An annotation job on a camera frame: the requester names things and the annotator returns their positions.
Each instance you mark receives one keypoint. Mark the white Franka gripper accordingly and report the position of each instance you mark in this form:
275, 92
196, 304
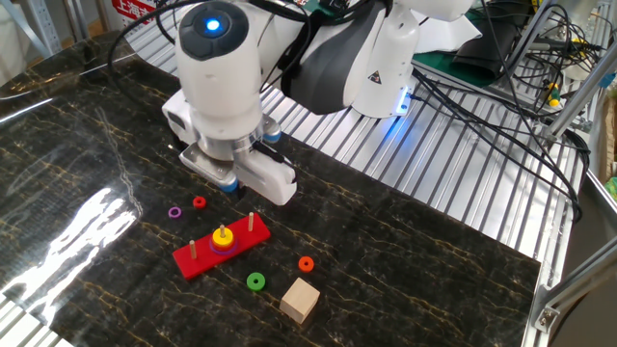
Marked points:
270, 183

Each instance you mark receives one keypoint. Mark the red Hanoi base with pegs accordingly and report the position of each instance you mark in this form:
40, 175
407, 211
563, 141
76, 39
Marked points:
202, 267

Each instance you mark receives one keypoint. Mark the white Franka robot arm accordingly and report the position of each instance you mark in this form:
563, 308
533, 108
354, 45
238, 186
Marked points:
217, 82

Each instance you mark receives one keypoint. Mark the plain wooden cube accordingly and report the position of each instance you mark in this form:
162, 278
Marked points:
299, 301

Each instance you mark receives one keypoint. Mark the black marble pattern mat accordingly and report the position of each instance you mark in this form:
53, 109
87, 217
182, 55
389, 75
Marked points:
385, 250

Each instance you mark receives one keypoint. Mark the red white printed sign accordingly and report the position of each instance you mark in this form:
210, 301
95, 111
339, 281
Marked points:
135, 12

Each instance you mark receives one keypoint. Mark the green cutting mat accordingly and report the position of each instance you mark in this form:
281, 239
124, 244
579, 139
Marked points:
443, 72

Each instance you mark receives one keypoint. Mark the white sheet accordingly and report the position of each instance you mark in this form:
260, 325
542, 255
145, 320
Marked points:
453, 36

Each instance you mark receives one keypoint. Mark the grey metal brace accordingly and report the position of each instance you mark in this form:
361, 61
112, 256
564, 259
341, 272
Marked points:
24, 26

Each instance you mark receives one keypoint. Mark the black bag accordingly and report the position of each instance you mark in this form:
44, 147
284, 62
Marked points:
487, 53

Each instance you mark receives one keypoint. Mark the green item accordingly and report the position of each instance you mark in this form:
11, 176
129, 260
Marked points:
612, 189

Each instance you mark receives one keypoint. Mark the brown cardboard panel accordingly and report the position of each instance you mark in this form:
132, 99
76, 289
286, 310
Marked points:
611, 140

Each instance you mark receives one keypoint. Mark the blue clip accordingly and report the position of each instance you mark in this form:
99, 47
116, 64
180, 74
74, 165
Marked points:
606, 80

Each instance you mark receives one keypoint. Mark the silver gripper-mounted camera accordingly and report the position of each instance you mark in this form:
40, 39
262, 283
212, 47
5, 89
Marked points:
207, 168

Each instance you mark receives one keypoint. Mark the grey perforated shelf post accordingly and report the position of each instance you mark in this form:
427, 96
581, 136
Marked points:
44, 26

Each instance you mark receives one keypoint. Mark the slanted aluminium profile post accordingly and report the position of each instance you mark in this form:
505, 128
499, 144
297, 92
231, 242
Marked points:
530, 37

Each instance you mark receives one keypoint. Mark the aluminium table corner frame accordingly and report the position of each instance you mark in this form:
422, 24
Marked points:
578, 272

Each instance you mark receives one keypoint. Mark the aluminium post with blue clip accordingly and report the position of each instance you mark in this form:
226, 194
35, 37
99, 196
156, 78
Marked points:
581, 96

